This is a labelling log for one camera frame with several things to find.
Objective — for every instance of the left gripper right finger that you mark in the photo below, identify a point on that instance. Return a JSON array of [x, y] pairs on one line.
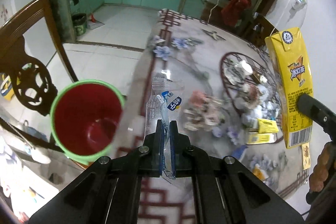
[[180, 164]]

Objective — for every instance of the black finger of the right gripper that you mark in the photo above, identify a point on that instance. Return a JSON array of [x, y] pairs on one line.
[[317, 112]]

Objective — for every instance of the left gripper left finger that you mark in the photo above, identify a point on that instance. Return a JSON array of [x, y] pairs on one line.
[[154, 159]]

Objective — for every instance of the yellow iced tea carton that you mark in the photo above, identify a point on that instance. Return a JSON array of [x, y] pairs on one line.
[[291, 68]]

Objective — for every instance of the clear plastic snack wrapper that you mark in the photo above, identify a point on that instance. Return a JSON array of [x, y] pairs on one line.
[[164, 106]]

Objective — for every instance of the green kitchen trash bin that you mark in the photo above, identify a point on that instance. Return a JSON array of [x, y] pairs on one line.
[[79, 23]]

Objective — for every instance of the right hand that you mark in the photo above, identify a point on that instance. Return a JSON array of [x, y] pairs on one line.
[[320, 171]]

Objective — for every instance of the small yellow box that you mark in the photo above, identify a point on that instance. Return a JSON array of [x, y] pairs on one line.
[[261, 131]]

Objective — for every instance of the pile of crumpled wrappers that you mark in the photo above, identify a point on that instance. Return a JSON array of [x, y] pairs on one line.
[[204, 112]]

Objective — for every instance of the patterned tablecloth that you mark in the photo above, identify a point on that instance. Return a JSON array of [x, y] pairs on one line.
[[228, 97]]

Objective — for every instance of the red bin with green rim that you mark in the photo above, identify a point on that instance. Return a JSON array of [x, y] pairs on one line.
[[84, 119]]

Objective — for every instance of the crumpled paper cup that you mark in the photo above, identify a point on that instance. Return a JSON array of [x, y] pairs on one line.
[[237, 72]]

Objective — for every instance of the wooden chair far side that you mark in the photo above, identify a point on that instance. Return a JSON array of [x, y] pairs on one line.
[[258, 28]]

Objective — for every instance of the red garment hanging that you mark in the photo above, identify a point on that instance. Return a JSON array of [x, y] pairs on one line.
[[232, 12]]

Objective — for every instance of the dark wooden carved chair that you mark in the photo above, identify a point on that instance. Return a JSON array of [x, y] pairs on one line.
[[31, 81]]

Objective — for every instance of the yellow toy on floor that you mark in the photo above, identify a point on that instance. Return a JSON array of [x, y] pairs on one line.
[[6, 87]]

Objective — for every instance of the white charger with cable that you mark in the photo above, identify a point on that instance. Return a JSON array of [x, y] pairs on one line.
[[292, 15]]

